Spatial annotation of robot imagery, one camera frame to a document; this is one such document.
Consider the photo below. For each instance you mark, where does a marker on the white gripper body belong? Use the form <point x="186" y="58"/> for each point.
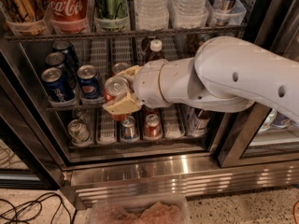
<point x="147" y="82"/>

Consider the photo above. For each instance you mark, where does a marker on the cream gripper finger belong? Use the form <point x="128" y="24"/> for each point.
<point x="130" y="73"/>
<point x="124" y="103"/>

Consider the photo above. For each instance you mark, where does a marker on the red coke can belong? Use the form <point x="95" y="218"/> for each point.
<point x="118" y="67"/>
<point x="114" y="87"/>

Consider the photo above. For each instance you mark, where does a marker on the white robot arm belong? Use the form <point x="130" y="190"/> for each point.
<point x="227" y="74"/>

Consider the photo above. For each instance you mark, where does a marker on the bottom shelf blue silver can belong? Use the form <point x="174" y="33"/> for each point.
<point x="128" y="128"/>

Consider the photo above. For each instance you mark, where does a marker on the shelf blue silver can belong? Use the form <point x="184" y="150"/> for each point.
<point x="128" y="128"/>
<point x="223" y="8"/>

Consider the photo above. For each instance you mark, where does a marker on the bottom shelf red can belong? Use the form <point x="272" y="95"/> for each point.
<point x="152" y="126"/>

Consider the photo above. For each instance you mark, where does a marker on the front right pepsi can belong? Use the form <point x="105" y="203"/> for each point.
<point x="90" y="84"/>

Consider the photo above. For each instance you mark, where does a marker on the bottom shelf silver green can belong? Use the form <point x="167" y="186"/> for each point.
<point x="78" y="131"/>

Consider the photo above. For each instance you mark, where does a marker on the top shelf green can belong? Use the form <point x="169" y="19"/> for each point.
<point x="112" y="14"/>

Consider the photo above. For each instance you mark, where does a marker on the bottom shelf tea bottle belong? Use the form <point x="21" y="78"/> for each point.
<point x="197" y="121"/>

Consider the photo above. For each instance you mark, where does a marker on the rear left pepsi can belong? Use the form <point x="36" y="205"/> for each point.
<point x="69" y="51"/>

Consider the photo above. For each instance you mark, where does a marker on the rear gold can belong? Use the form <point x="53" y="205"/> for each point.
<point x="195" y="41"/>

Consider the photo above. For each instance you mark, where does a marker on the front left pepsi can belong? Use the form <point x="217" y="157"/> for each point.
<point x="56" y="85"/>

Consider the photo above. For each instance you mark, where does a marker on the middle left pepsi can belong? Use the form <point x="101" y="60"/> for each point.
<point x="58" y="60"/>

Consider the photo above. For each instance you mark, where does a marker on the steel fridge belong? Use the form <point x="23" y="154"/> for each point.
<point x="235" y="153"/>

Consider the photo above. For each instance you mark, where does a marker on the top shelf coca-cola can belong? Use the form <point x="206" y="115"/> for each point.
<point x="68" y="15"/>

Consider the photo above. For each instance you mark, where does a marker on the top shelf blue silver can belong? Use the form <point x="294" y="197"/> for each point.
<point x="223" y="8"/>

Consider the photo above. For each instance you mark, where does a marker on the top shelf gold can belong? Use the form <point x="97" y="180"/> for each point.
<point x="27" y="13"/>

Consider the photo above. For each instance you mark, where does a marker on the pepsi can behind glass door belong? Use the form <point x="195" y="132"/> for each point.
<point x="281" y="121"/>

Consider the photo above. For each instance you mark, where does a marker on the brown tea bottle white cap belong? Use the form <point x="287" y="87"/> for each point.
<point x="155" y="51"/>

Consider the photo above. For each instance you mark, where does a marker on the left water bottle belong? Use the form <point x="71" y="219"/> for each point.
<point x="151" y="15"/>

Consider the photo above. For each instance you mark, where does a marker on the water bottle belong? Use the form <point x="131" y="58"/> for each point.
<point x="151" y="15"/>
<point x="188" y="14"/>

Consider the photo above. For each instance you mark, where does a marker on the right water bottle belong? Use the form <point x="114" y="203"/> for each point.
<point x="188" y="14"/>

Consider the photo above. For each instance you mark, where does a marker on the clear plastic container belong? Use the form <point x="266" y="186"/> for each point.
<point x="161" y="208"/>

